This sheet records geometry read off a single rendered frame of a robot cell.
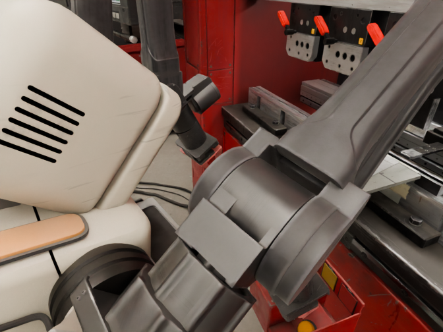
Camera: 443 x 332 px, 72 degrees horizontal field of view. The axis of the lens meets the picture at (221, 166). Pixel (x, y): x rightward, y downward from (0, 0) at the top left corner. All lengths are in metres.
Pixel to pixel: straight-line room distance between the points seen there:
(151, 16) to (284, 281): 0.48
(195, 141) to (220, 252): 0.50
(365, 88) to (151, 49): 0.40
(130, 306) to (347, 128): 0.20
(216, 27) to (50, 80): 1.23
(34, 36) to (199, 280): 0.18
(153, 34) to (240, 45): 0.94
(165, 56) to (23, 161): 0.39
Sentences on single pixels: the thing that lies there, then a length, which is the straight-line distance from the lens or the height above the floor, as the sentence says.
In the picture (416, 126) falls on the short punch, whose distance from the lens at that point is 0.86.
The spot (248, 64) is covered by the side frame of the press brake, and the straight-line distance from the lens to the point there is 1.52.
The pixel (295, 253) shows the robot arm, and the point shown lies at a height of 1.25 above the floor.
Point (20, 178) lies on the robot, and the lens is 0.26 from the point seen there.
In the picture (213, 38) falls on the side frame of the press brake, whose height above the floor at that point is 1.19.
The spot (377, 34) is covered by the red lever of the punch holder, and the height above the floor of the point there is 1.29.
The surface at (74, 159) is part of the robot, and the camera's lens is 0.26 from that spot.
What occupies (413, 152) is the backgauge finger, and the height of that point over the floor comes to 1.00.
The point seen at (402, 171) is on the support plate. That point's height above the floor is 1.00.
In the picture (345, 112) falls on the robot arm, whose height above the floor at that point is 1.31.
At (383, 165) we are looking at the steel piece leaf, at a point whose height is 1.00.
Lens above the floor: 1.40
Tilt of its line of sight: 31 degrees down
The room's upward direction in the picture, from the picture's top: straight up
